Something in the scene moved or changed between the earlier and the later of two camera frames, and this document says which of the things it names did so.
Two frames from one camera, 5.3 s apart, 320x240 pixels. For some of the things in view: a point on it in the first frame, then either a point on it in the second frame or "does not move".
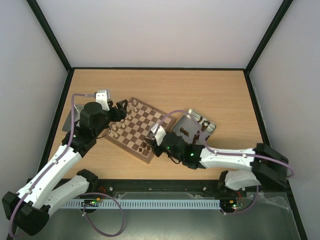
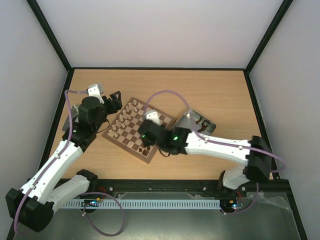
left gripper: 122,113 -> 118,104
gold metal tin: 194,128 does not move
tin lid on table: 67,126 does not move
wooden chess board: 130,133 does not move
